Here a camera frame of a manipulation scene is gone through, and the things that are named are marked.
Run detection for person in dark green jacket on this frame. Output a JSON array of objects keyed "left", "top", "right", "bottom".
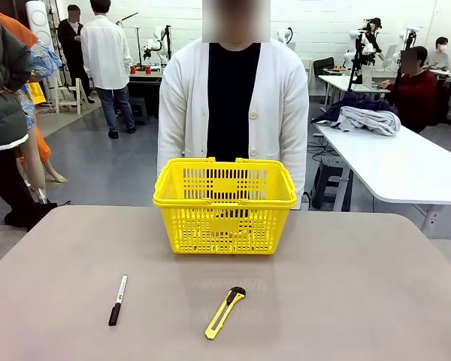
[{"left": 0, "top": 7, "right": 59, "bottom": 231}]

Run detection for man in white shirt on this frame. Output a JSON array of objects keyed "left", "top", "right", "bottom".
[{"left": 80, "top": 0, "right": 137, "bottom": 140}]

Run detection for white step stool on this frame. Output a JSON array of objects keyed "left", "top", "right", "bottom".
[{"left": 49, "top": 77, "right": 92, "bottom": 114}]

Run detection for grey plastic stool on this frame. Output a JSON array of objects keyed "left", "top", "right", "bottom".
[{"left": 310, "top": 156, "right": 353, "bottom": 212}]

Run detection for black-haired person with headset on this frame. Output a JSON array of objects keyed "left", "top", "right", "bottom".
[{"left": 363, "top": 17, "right": 386, "bottom": 61}]

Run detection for grey white garment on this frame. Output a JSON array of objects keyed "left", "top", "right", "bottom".
[{"left": 340, "top": 106, "right": 401, "bottom": 137}]

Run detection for pile of clothes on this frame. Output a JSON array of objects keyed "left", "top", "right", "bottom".
[{"left": 310, "top": 92, "right": 398, "bottom": 127}]

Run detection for black stool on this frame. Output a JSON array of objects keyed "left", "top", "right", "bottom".
[{"left": 129, "top": 96, "right": 150, "bottom": 126}]

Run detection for blue patterned garment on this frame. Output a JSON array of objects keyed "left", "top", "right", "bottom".
[{"left": 22, "top": 39, "right": 63, "bottom": 131}]

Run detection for white marker with black cap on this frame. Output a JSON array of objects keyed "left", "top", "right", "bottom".
[{"left": 107, "top": 274, "right": 129, "bottom": 326}]

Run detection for black office chair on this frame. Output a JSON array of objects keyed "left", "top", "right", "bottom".
[{"left": 313, "top": 56, "right": 336, "bottom": 77}]

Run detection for person in white cardigan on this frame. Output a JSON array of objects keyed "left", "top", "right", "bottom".
[{"left": 156, "top": 37, "right": 310, "bottom": 211}]

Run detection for white robot by wall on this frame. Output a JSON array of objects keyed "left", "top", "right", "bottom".
[{"left": 274, "top": 26, "right": 296, "bottom": 44}]

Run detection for yellow utility knife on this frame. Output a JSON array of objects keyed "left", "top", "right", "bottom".
[{"left": 204, "top": 286, "right": 247, "bottom": 341}]

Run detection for mannequin in orange garment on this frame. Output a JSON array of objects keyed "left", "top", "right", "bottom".
[{"left": 0, "top": 5, "right": 67, "bottom": 185}]

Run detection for person's right forearm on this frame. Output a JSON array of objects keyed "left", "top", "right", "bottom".
[{"left": 156, "top": 120, "right": 186, "bottom": 189}]

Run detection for person's left forearm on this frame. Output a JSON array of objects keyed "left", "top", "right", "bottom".
[{"left": 280, "top": 120, "right": 309, "bottom": 206}]

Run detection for tall white fan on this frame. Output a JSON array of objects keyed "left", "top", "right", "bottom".
[{"left": 25, "top": 0, "right": 56, "bottom": 52}]

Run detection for silver laptop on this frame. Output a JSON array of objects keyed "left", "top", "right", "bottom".
[{"left": 361, "top": 64, "right": 385, "bottom": 89}]

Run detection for large white table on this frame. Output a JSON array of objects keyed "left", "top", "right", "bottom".
[{"left": 314, "top": 123, "right": 451, "bottom": 240}]

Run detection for white background table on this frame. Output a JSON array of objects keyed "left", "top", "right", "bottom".
[{"left": 318, "top": 74, "right": 394, "bottom": 111}]

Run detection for yellow plastic shopping basket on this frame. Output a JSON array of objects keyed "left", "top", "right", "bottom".
[{"left": 153, "top": 156, "right": 298, "bottom": 256}]

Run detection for standing person in black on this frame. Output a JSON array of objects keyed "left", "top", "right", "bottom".
[{"left": 57, "top": 4, "right": 95, "bottom": 105}]

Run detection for person in red sweater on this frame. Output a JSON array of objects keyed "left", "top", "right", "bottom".
[{"left": 383, "top": 45, "right": 439, "bottom": 133}]

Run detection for black table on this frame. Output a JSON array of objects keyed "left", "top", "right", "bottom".
[{"left": 127, "top": 69, "right": 165, "bottom": 126}]

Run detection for person with face mask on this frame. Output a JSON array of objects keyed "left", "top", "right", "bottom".
[{"left": 426, "top": 36, "right": 450, "bottom": 69}]

